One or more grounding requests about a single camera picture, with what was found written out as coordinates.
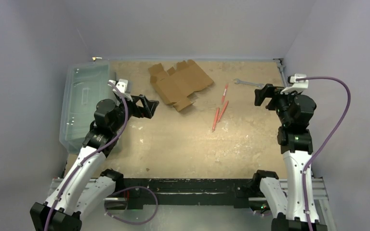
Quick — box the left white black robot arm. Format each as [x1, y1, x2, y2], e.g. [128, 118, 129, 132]
[30, 95, 159, 231]

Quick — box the brown cardboard box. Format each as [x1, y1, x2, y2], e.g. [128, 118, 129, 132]
[148, 60, 214, 112]

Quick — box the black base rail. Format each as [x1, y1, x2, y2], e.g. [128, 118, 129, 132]
[105, 178, 270, 212]

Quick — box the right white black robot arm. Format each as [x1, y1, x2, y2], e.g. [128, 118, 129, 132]
[239, 84, 328, 231]

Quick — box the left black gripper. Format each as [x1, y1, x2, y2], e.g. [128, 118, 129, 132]
[110, 93, 158, 132]

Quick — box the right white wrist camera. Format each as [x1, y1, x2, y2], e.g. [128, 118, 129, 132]
[280, 73, 309, 95]

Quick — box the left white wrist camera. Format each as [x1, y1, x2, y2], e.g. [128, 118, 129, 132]
[116, 78, 132, 102]

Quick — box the clear plastic storage bin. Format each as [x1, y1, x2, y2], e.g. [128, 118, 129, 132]
[59, 60, 117, 154]

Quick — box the silver open-end wrench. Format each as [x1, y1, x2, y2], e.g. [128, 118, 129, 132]
[233, 78, 264, 89]

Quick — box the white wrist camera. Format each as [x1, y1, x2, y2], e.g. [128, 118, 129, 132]
[116, 78, 132, 102]
[280, 73, 309, 95]

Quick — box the aluminium frame rail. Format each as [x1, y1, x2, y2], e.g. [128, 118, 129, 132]
[46, 177, 337, 231]

